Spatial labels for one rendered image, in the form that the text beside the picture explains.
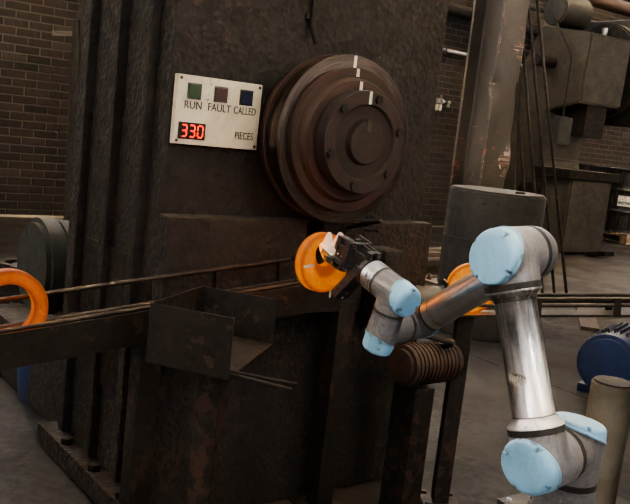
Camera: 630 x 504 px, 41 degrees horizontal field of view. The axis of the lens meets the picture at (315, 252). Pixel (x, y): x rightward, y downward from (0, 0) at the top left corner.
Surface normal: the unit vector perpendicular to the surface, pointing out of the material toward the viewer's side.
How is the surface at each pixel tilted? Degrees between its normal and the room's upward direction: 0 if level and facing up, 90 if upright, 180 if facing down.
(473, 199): 90
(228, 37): 90
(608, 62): 92
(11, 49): 90
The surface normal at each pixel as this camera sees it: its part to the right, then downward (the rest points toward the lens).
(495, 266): -0.72, -0.08
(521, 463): -0.68, 0.18
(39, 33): 0.59, 0.18
